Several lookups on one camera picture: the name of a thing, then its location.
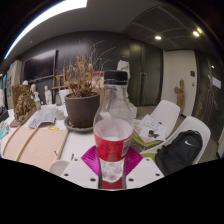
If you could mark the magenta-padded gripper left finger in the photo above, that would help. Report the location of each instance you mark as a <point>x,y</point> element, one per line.
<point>80,171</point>

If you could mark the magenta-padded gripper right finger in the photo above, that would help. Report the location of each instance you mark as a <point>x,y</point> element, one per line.
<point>143,170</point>

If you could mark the clear red-labelled water bottle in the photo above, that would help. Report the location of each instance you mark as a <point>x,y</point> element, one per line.
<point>112,141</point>

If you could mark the metal spoon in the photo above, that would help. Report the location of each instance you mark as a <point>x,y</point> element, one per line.
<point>72,157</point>

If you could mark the black backpack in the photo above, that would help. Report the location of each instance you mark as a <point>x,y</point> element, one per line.
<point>178,150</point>

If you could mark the grey plant saucer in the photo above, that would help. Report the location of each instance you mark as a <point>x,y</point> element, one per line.
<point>76,128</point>

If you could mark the papers on chair seat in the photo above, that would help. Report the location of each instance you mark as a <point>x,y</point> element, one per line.
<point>150,125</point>

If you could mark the small yellow item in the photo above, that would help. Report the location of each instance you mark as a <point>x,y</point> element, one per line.
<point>53,128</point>

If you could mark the small white cup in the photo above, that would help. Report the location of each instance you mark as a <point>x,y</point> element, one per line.
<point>60,115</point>

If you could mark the dry plant in grey pot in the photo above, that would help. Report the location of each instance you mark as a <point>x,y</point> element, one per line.
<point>81,110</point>

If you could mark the white plastic chair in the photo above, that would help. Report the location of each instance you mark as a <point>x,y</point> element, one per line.
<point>64,95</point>
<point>194,123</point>
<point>167,110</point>

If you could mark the crumpled printed paper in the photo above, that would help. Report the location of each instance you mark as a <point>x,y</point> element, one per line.
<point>43,116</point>

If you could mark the grey bottle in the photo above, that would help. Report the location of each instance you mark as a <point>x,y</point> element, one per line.
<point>58,100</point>

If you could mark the pale green pump bottle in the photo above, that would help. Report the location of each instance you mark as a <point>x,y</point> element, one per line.
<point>37,105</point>

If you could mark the wooden figure sculpture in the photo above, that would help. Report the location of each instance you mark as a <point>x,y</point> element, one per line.
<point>180,96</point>

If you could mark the white plaster bust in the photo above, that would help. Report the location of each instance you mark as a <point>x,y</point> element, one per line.
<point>48,95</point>
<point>25,83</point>

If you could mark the golden brown table sculpture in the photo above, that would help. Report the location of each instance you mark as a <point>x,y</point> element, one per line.
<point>23,106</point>

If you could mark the colourful booklet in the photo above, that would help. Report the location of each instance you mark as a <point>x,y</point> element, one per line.
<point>3,131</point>

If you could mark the wooden easel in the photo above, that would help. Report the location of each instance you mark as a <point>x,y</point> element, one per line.
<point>57,81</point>

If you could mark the black stacked boxes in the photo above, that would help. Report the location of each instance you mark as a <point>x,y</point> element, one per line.
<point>3,115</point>

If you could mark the dark double door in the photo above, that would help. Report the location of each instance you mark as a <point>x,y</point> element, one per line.
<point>146,73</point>

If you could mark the red box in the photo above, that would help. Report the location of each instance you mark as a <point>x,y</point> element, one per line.
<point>98,74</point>

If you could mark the white cabinet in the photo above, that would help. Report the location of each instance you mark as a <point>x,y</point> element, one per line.
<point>13,83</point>

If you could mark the round ceiling light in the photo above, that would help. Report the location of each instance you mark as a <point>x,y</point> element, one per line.
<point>196,33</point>
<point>158,37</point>

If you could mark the black wall screen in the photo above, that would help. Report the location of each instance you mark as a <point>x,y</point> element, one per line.
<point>40,65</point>

